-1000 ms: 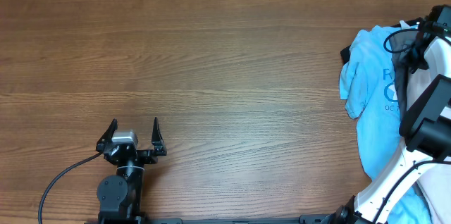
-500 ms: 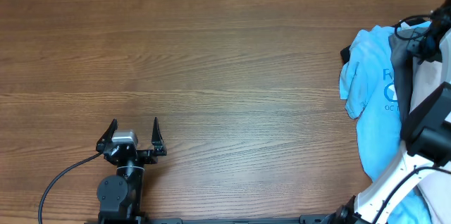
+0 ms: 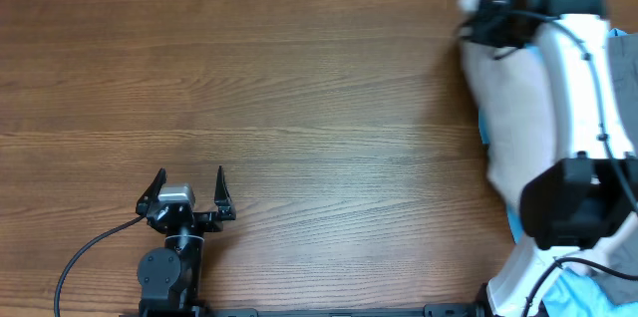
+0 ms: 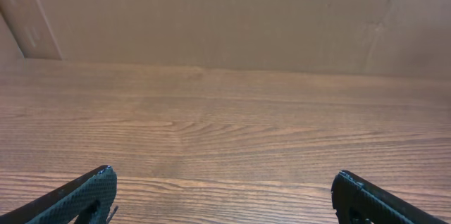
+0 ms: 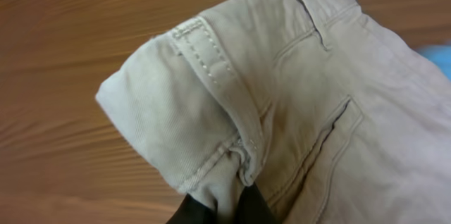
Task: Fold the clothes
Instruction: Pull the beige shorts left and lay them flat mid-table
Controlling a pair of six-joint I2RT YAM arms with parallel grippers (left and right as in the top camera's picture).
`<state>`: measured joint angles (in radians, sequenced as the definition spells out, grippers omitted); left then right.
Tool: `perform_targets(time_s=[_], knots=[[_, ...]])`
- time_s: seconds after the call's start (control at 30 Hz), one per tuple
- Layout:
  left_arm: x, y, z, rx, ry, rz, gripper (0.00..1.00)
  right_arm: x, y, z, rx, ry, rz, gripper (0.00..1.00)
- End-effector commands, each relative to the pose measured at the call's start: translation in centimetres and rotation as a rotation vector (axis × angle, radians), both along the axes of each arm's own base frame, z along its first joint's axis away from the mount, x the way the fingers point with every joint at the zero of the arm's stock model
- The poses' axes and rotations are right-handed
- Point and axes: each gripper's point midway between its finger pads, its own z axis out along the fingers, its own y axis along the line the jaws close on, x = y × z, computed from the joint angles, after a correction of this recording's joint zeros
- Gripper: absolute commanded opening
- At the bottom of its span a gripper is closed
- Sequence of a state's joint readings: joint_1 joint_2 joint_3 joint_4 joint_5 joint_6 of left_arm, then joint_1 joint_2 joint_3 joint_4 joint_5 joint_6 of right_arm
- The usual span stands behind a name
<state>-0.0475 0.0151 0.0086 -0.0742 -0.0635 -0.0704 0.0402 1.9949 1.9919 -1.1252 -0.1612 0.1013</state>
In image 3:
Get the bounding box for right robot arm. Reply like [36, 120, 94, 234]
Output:
[455, 0, 637, 316]

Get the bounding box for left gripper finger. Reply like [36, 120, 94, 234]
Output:
[136, 167, 166, 216]
[214, 165, 236, 220]

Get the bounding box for light blue t-shirt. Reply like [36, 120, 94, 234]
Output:
[477, 27, 638, 317]

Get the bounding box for grey garment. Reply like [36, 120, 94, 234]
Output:
[596, 29, 637, 306]

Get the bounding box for beige shorts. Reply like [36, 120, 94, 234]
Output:
[456, 0, 638, 278]

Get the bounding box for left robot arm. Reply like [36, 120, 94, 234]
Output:
[136, 167, 236, 316]

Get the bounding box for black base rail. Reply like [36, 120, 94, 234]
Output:
[126, 303, 491, 317]

